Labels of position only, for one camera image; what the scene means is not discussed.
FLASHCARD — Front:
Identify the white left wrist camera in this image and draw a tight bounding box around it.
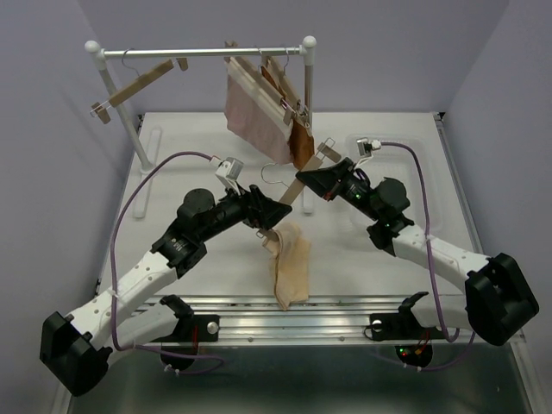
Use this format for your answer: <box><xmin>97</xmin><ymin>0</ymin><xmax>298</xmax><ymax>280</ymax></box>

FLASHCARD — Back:
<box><xmin>216</xmin><ymin>157</ymin><xmax>243</xmax><ymax>193</ymax></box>

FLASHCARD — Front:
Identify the clear plastic basket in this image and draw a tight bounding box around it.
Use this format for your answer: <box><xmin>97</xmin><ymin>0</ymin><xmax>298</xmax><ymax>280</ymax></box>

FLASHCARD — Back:
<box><xmin>344</xmin><ymin>131</ymin><xmax>448</xmax><ymax>234</ymax></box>

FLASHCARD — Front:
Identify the pink underwear on rack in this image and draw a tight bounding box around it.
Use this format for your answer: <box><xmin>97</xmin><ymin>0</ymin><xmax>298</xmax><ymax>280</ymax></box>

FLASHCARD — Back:
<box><xmin>224</xmin><ymin>63</ymin><xmax>292</xmax><ymax>165</ymax></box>

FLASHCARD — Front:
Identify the beige hanger with pink underwear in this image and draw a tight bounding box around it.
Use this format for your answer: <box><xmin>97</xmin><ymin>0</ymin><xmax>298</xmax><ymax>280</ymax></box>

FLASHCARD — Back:
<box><xmin>224</xmin><ymin>49</ymin><xmax>296</xmax><ymax>125</ymax></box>

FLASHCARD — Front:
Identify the white clothes rack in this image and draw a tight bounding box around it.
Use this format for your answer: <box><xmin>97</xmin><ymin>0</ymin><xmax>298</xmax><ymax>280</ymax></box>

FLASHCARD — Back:
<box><xmin>84</xmin><ymin>35</ymin><xmax>318</xmax><ymax>219</ymax></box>

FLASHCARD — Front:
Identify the empty beige clip hanger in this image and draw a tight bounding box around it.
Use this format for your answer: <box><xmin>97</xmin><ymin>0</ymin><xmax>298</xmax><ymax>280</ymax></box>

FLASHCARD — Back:
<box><xmin>91</xmin><ymin>58</ymin><xmax>189</xmax><ymax>124</ymax></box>

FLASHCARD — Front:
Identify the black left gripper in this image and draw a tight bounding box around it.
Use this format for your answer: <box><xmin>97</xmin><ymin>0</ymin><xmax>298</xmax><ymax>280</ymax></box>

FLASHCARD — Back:
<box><xmin>198</xmin><ymin>178</ymin><xmax>291</xmax><ymax>242</ymax></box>

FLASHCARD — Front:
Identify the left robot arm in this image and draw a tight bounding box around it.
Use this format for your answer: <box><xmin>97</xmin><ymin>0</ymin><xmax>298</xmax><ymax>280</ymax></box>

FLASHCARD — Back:
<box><xmin>40</xmin><ymin>185</ymin><xmax>292</xmax><ymax>397</ymax></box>

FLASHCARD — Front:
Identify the cream beige underwear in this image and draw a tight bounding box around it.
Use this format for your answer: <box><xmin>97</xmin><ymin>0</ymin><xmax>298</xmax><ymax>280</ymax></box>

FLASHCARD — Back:
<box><xmin>262</xmin><ymin>223</ymin><xmax>311</xmax><ymax>311</ymax></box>

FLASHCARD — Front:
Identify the beige hanger with brown underwear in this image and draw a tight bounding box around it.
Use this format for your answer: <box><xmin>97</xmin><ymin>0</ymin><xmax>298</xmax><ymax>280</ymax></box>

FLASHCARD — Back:
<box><xmin>261</xmin><ymin>56</ymin><xmax>311</xmax><ymax>129</ymax></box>

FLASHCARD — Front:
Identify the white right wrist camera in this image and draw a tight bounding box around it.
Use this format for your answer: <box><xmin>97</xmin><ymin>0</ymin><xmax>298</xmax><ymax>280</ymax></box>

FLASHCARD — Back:
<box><xmin>355</xmin><ymin>137</ymin><xmax>382</xmax><ymax>168</ymax></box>

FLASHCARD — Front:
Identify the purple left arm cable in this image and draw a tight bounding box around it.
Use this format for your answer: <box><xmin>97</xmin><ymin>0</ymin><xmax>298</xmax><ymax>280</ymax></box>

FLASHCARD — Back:
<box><xmin>110</xmin><ymin>150</ymin><xmax>225</xmax><ymax>375</ymax></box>

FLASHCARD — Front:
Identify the beige clip hanger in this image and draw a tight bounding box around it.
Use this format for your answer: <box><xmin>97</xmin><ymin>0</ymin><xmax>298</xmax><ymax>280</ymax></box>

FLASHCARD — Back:
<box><xmin>91</xmin><ymin>58</ymin><xmax>189</xmax><ymax>124</ymax></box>
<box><xmin>271</xmin><ymin>137</ymin><xmax>342</xmax><ymax>215</ymax></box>

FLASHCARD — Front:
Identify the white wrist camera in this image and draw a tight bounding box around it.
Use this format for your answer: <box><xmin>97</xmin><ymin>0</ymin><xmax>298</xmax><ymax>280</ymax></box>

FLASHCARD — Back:
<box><xmin>355</xmin><ymin>137</ymin><xmax>382</xmax><ymax>168</ymax></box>
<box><xmin>216</xmin><ymin>157</ymin><xmax>243</xmax><ymax>193</ymax></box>

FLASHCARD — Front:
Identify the aluminium mounting rail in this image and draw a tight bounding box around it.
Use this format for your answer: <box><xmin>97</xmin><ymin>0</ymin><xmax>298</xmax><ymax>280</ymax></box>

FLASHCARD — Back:
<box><xmin>124</xmin><ymin>295</ymin><xmax>527</xmax><ymax>346</ymax></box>

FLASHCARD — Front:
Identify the brown underwear on rack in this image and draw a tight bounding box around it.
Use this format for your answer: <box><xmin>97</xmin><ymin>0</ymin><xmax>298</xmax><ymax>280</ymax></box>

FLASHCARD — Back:
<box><xmin>279</xmin><ymin>93</ymin><xmax>315</xmax><ymax>170</ymax></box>

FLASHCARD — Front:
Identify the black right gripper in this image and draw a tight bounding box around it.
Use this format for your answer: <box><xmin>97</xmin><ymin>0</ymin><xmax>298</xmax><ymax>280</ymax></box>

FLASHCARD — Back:
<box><xmin>296</xmin><ymin>156</ymin><xmax>382</xmax><ymax>222</ymax></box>

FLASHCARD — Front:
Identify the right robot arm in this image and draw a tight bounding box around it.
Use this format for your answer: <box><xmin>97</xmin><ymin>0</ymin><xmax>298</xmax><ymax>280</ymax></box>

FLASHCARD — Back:
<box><xmin>296</xmin><ymin>158</ymin><xmax>540</xmax><ymax>346</ymax></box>

